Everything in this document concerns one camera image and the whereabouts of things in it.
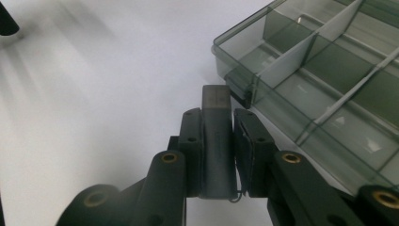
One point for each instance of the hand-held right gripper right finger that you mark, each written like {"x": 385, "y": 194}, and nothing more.
{"x": 251, "y": 153}

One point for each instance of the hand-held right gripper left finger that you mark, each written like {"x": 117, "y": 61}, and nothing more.
{"x": 192, "y": 150}

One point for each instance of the grey transparent organizer box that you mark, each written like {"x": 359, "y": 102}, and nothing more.
{"x": 329, "y": 84}

